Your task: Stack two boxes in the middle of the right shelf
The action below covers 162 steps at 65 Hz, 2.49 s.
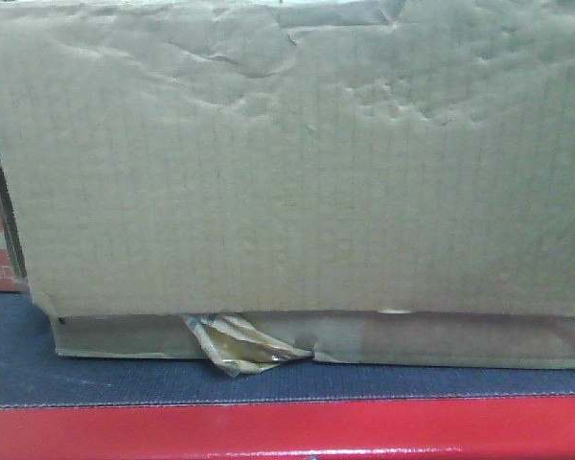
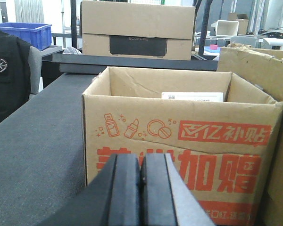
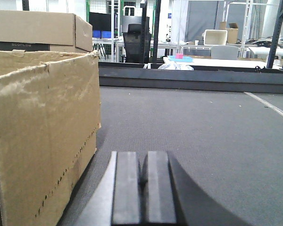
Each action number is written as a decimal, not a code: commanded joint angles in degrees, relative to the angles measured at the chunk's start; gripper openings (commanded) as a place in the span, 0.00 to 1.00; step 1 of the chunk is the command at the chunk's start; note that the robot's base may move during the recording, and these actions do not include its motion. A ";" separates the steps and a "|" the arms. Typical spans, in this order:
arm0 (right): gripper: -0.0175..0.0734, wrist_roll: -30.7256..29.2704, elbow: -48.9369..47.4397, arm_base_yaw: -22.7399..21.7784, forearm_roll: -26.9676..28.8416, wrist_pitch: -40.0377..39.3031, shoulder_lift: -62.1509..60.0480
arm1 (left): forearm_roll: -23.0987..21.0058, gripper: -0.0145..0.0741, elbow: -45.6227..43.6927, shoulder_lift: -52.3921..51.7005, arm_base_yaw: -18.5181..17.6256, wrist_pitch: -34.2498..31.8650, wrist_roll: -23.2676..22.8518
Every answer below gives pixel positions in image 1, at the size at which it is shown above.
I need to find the large brown cardboard box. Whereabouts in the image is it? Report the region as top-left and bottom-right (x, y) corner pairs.
(0, 1), (575, 376)

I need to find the red cart edge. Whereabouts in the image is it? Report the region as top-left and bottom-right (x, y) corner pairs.
(0, 397), (575, 459)

